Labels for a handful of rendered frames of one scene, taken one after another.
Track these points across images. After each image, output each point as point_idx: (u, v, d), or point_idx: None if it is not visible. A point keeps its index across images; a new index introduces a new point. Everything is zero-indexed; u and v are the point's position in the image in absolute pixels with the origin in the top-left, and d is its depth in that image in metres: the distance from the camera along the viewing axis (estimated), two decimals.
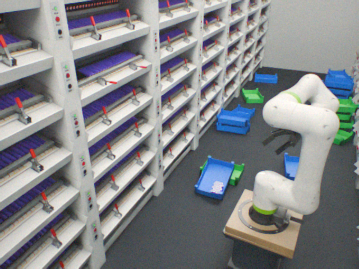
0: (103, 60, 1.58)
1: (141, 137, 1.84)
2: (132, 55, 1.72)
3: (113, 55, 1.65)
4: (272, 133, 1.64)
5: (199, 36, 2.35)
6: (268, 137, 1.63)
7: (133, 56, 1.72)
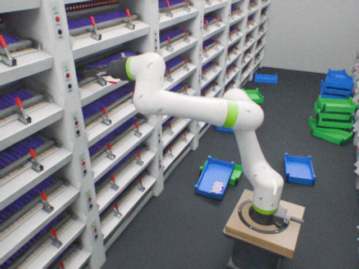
0: (103, 60, 1.58)
1: (141, 137, 1.84)
2: (132, 55, 1.72)
3: (113, 55, 1.65)
4: (94, 66, 1.36)
5: (199, 36, 2.35)
6: (87, 67, 1.36)
7: (133, 56, 1.72)
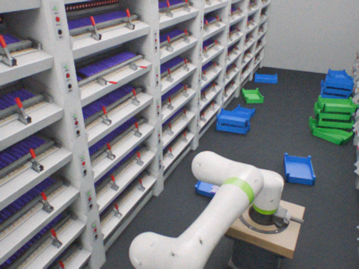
0: (103, 60, 1.58)
1: (141, 137, 1.84)
2: (132, 55, 1.72)
3: (113, 55, 1.65)
4: None
5: (199, 36, 2.35)
6: None
7: (133, 56, 1.72)
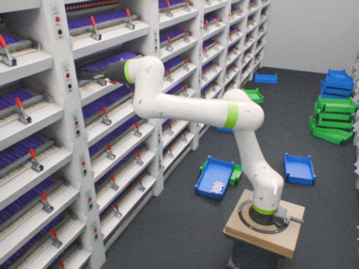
0: (103, 60, 1.58)
1: (141, 137, 1.84)
2: (132, 55, 1.72)
3: (113, 55, 1.65)
4: None
5: (199, 36, 2.35)
6: (81, 78, 1.33)
7: (133, 56, 1.72)
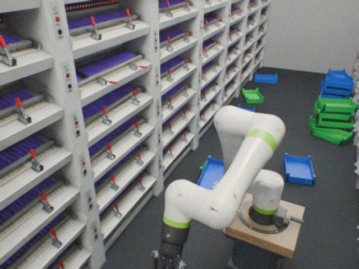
0: (103, 60, 1.58)
1: (141, 137, 1.84)
2: (132, 55, 1.72)
3: (113, 55, 1.65)
4: None
5: (199, 36, 2.35)
6: None
7: (133, 56, 1.72)
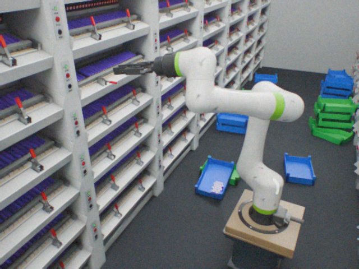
0: (103, 60, 1.58)
1: (141, 137, 1.84)
2: (132, 55, 1.72)
3: (113, 55, 1.65)
4: (134, 63, 1.29)
5: (199, 36, 2.35)
6: (127, 64, 1.29)
7: (133, 56, 1.72)
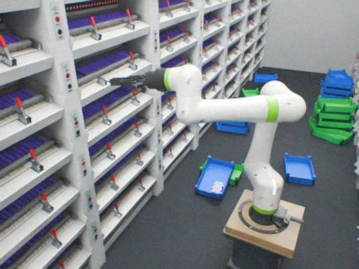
0: (100, 59, 1.59)
1: (141, 137, 1.84)
2: (130, 54, 1.72)
3: (110, 54, 1.65)
4: None
5: (199, 36, 2.35)
6: (119, 85, 1.39)
7: None
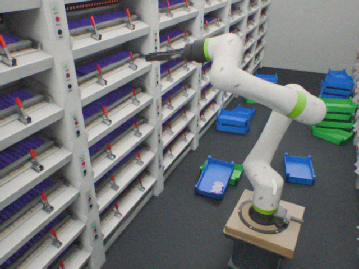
0: (100, 59, 1.59)
1: (141, 137, 1.84)
2: (130, 54, 1.72)
3: (110, 54, 1.65)
4: None
5: (199, 36, 2.35)
6: (154, 60, 1.39)
7: None
